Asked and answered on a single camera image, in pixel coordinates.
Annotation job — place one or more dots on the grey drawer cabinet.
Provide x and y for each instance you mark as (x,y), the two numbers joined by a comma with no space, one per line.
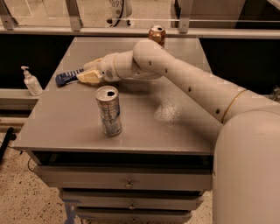
(135,150)

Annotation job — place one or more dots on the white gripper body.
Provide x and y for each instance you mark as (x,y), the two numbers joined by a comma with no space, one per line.
(107,68)

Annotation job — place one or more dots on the gold soda can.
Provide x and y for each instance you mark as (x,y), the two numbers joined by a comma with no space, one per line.
(157,34)

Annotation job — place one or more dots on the blue rxbar blueberry bar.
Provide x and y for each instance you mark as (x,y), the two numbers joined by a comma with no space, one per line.
(65,78)

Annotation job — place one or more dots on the middle grey drawer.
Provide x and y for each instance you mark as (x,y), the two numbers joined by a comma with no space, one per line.
(133,199)

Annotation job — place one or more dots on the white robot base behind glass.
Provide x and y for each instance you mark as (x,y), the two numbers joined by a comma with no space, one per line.
(120,12)

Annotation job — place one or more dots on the silver blue energy drink can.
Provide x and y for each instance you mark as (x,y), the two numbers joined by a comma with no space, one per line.
(108,102)

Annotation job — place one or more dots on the bottom grey drawer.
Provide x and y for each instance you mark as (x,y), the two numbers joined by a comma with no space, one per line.
(118,214)

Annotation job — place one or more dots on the grey drawer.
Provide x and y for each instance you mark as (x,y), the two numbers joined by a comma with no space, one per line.
(118,214)
(133,199)
(123,178)

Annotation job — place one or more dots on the top grey drawer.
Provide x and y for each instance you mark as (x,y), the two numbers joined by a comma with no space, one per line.
(123,178)

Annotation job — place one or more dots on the metal window railing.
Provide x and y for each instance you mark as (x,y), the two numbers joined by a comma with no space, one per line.
(214,19)

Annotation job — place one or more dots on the white pump lotion bottle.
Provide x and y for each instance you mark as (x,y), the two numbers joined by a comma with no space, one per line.
(31,82)

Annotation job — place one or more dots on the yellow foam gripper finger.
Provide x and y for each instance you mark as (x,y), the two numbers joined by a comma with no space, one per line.
(93,65)
(90,77)

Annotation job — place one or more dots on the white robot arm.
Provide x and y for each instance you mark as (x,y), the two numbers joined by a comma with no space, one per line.
(246,164)

